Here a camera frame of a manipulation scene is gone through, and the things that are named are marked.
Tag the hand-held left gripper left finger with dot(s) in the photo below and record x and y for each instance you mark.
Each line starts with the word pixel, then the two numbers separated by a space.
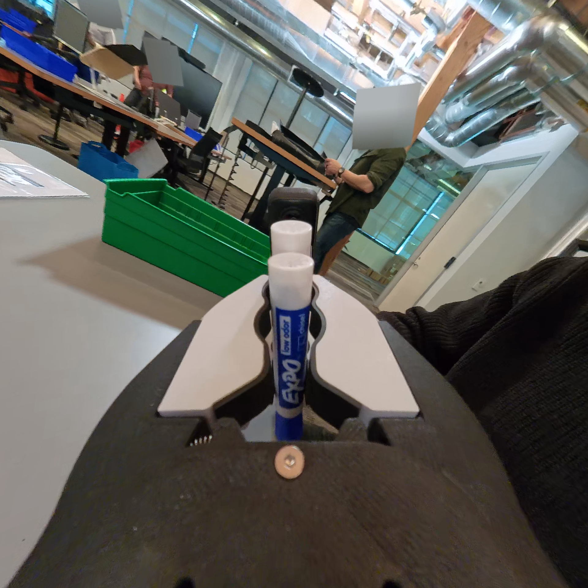
pixel 206 363

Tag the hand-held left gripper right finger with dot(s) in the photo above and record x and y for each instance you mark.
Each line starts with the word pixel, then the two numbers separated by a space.
pixel 363 363

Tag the blue dry erase marker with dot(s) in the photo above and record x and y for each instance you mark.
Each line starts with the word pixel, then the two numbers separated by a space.
pixel 291 344

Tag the red dry erase marker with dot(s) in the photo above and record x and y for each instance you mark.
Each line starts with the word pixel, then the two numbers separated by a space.
pixel 291 236

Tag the person's right forearm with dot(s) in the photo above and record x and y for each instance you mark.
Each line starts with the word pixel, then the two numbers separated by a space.
pixel 528 344

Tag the green plastic bin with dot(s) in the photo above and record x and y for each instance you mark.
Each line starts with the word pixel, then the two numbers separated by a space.
pixel 174 239

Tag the white door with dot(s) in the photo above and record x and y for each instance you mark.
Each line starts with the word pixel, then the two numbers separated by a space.
pixel 505 220

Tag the wooden standing desk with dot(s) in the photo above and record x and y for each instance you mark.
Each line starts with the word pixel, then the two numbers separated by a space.
pixel 285 155

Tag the blue plastic bin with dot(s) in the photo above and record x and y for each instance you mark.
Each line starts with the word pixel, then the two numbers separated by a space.
pixel 101 160

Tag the laminated paper sheet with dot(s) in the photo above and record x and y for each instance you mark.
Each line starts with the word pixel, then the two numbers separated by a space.
pixel 27 177

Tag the black computer monitor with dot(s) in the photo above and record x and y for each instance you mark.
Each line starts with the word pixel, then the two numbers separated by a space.
pixel 197 92

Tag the long wooden desk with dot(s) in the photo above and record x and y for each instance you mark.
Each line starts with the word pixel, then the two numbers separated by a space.
pixel 69 83

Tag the wooden ceiling beam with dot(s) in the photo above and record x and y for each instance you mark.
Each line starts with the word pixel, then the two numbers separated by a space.
pixel 454 59

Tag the silver ventilation ducts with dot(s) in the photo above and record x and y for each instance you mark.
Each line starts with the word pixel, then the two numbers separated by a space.
pixel 505 50

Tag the black action camera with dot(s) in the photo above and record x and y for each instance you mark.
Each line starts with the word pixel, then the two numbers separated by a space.
pixel 294 204

